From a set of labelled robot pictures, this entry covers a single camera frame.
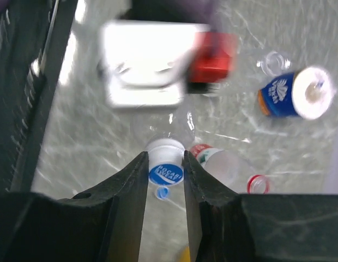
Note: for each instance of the red camera cable plug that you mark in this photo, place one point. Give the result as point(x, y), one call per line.
point(212, 63)

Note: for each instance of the blue white bottle cap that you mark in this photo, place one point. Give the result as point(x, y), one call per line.
point(162, 193)

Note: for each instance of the red label clear bottle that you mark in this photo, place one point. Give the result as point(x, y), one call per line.
point(231, 170)

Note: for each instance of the small clear plastic bottle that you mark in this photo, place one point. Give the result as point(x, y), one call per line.
point(274, 63)

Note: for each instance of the toilet paper roll blue wrapper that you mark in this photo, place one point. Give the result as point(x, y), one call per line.
point(306, 93)

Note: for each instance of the capped clear bottle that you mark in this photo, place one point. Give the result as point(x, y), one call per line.
point(165, 136)

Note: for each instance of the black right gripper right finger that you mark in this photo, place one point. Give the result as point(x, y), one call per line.
point(226, 226)

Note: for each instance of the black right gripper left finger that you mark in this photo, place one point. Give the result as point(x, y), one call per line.
point(103, 223)

